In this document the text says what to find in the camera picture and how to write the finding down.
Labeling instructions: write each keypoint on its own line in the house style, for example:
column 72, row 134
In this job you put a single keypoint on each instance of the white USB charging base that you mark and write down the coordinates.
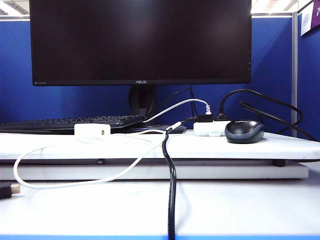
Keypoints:
column 85, row 128

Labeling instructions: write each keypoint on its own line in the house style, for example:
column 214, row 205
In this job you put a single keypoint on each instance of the white lower base board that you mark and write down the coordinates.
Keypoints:
column 225, row 172

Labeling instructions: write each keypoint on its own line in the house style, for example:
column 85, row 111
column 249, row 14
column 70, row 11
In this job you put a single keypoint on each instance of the black monitor stand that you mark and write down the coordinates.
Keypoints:
column 141, row 100

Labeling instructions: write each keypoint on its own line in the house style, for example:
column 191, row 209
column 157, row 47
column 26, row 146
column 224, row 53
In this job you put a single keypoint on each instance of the black plug adapter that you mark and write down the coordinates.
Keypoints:
column 203, row 118

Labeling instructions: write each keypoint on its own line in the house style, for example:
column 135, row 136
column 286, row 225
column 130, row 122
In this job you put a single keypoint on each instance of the white power strip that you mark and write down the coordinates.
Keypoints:
column 205, row 128

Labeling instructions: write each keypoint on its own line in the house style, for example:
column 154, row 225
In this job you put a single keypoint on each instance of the white raised desk board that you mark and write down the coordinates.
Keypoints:
column 225, row 150

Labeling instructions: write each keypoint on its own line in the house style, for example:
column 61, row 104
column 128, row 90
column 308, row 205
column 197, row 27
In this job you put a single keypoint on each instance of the black ASUS monitor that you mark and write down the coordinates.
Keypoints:
column 140, row 42

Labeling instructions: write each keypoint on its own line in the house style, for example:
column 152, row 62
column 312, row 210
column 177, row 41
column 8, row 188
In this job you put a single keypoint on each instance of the black grey computer mouse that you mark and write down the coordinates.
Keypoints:
column 245, row 132

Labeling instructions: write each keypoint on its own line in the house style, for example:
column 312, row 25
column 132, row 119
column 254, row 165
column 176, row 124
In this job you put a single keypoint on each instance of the black keyboard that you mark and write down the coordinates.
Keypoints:
column 50, row 123

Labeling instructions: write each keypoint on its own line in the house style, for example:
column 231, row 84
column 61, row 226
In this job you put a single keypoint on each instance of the black rubber board foot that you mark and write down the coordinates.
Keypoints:
column 278, row 163

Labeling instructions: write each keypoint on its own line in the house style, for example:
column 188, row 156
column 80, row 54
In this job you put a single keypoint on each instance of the black HDMI plug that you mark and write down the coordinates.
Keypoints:
column 6, row 190

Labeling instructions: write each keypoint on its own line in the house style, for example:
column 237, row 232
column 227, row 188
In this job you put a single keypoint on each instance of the white purple poster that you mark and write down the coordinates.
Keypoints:
column 308, row 20

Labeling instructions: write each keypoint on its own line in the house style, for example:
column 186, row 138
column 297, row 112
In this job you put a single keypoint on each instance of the grey metal partition post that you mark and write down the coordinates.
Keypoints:
column 294, row 75

